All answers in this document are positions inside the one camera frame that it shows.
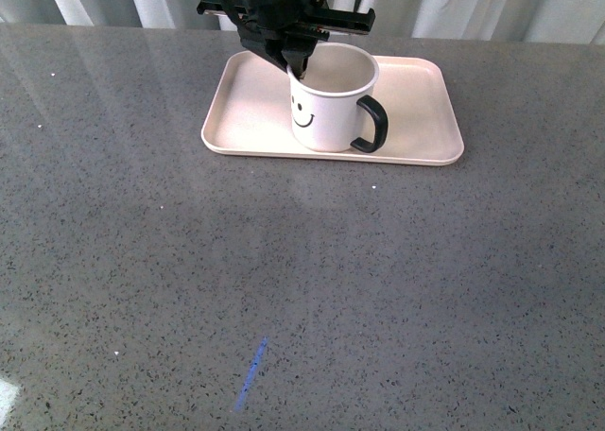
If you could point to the blue tape strip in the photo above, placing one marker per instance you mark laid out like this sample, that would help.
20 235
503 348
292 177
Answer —
254 366

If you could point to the white smiley mug black handle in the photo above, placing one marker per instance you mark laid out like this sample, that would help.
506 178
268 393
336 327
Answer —
332 107

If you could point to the grey pleated curtain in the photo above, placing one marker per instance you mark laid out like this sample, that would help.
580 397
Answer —
532 21

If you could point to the cream rectangular plastic tray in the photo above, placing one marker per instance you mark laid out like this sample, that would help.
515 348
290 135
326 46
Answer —
250 115

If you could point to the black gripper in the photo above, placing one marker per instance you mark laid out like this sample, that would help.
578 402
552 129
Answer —
265 25

